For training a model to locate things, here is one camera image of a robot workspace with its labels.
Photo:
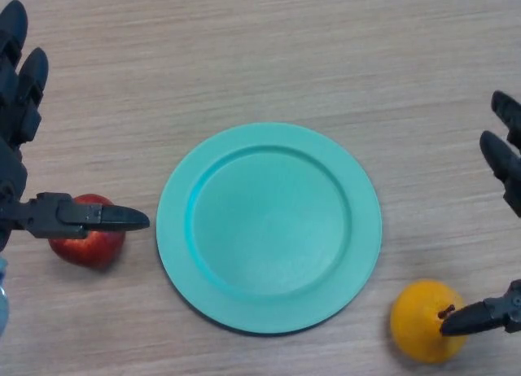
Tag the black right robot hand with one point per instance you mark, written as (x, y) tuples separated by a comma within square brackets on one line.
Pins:
[(472, 317)]

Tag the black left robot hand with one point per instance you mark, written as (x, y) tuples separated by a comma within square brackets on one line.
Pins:
[(49, 215)]

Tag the yellow pear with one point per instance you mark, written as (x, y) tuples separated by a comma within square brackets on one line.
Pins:
[(419, 331)]

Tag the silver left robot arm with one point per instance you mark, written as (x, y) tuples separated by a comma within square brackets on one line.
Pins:
[(2, 298)]

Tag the green round plate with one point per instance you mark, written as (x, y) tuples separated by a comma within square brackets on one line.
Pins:
[(268, 229)]

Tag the red apple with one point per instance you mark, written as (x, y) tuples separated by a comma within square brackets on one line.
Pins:
[(87, 250)]

